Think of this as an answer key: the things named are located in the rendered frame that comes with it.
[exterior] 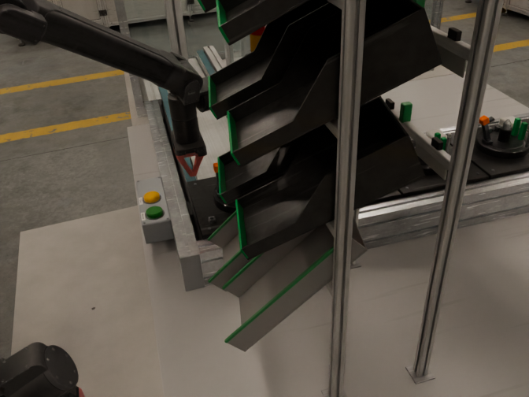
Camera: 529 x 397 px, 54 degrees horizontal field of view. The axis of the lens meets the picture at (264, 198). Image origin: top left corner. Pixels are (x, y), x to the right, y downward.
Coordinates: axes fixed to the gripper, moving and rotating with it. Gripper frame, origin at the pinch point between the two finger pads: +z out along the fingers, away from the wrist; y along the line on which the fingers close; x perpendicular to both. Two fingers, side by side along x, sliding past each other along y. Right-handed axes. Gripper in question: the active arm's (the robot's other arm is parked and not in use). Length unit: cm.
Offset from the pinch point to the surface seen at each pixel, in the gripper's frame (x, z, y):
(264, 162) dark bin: -10.4, -15.9, -27.9
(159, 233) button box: 10.3, 13.9, -1.9
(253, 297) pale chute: -4.1, 4.8, -39.0
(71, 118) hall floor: 61, 106, 292
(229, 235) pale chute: -3.7, 4.0, -20.9
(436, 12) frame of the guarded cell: -112, -4, 81
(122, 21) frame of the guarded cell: 9, -15, 82
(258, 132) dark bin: -6, -30, -43
